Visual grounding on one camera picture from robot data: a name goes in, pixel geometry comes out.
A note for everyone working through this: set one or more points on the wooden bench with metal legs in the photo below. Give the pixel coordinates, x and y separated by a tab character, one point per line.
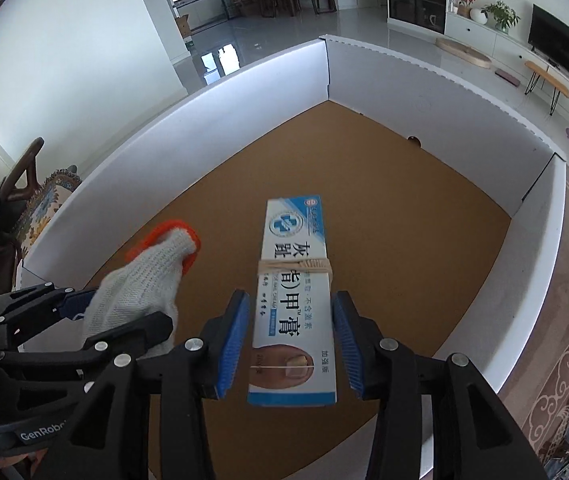
547	77

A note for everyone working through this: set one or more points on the white round vase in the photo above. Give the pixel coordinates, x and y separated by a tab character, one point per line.
478	14

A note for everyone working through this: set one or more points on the white television cabinet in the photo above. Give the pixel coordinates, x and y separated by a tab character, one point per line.
504	45

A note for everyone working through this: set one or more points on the dark wooden armchair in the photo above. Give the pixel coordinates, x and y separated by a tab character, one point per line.
24	170

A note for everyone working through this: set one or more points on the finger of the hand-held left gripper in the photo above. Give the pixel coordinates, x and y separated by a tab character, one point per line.
129	335
77	302

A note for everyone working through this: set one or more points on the dark flat floor scale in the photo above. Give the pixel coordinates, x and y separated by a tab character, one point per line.
508	76

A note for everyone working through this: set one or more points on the round wooden floor board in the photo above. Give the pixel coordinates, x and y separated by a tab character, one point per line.
464	51

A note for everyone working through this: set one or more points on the green potted plant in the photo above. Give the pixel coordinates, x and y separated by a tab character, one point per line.
502	14

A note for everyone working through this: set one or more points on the blue white ointment box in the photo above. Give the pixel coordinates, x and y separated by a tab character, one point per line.
292	285

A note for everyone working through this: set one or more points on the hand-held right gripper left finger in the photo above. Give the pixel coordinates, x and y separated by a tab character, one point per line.
234	345

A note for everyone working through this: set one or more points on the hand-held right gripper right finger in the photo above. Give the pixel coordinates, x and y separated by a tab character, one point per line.
347	345

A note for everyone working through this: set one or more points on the brown cardboard carton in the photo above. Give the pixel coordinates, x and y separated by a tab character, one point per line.
183	27

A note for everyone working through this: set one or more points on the black television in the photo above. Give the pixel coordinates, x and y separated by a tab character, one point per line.
564	45

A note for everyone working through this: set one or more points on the white knit work glove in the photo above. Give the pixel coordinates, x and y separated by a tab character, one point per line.
139	280

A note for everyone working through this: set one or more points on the white cardboard box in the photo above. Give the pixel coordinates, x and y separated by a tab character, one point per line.
414	210

